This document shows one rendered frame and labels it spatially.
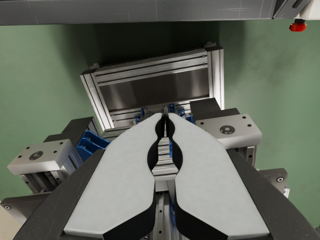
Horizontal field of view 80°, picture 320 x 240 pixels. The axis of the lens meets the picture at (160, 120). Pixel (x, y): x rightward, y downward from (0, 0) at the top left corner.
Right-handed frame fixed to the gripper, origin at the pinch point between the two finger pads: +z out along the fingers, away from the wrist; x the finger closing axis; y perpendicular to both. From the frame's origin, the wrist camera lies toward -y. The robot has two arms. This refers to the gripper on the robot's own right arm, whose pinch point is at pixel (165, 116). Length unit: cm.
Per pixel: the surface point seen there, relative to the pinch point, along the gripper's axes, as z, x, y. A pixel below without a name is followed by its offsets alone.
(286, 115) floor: 123, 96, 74
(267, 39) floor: 123, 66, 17
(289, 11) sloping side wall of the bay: 27.0, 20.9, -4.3
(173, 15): 28.2, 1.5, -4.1
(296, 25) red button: 42, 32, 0
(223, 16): 28.2, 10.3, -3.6
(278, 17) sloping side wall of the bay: 27.9, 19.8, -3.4
